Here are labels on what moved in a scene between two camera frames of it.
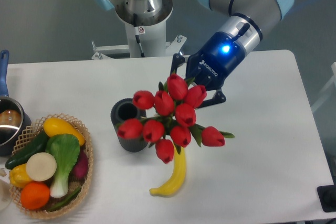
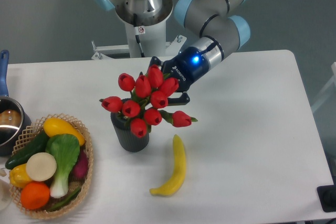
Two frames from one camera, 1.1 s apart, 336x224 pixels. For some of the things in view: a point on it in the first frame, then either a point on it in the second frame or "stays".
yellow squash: x=53 y=126 stays
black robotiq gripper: x=210 y=64 to x=186 y=66
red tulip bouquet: x=170 y=118 to x=150 y=94
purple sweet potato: x=80 y=170 stays
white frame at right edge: x=333 y=81 stays
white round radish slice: x=41 y=166 stays
